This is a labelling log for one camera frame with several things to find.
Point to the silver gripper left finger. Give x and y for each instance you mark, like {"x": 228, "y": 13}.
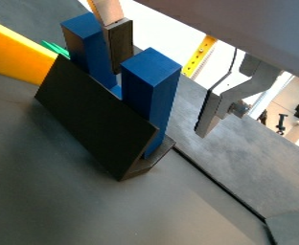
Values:
{"x": 118, "y": 31}

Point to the black angled fixture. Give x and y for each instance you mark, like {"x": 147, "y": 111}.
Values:
{"x": 105, "y": 124}

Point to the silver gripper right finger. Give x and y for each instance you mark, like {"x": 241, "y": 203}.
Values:
{"x": 254, "y": 77}

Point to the green stepped block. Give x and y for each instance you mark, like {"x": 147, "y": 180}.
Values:
{"x": 56, "y": 49}

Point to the blue U-shaped block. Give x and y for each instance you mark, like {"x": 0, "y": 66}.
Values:
{"x": 147, "y": 81}

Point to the yellow long bar block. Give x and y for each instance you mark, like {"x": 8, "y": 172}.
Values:
{"x": 24, "y": 59}

